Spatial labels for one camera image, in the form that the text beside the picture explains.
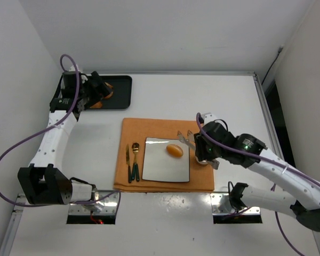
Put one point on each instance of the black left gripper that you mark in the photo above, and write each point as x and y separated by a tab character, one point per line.
96	89

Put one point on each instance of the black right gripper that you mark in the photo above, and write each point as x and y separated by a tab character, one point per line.
199	146

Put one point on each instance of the metal serving tongs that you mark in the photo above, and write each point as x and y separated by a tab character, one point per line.
189	141

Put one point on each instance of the round orange bread roll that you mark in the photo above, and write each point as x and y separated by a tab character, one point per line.
174	150

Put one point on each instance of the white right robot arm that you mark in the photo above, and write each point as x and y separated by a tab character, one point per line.
300	196

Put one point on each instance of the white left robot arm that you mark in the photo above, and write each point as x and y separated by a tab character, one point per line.
43	181

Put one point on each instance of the sliced bread piece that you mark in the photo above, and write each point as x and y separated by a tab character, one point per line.
107	90

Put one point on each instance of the metal cup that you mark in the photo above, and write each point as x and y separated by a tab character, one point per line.
201	163

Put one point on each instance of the brown croissant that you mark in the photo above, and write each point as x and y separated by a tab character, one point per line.
97	105

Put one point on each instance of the black plastic tray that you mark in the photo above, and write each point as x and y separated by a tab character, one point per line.
122	90

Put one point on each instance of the white square plate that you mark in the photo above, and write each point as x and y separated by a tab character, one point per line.
159	165

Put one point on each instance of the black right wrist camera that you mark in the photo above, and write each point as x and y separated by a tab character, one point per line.
218	133

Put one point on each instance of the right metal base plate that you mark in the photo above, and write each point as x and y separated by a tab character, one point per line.
221	206

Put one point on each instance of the metal base plate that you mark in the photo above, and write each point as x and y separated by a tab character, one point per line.
221	206
106	203

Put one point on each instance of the gold knife green handle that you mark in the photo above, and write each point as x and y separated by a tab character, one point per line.
128	164

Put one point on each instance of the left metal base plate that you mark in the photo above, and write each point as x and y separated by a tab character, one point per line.
106	203

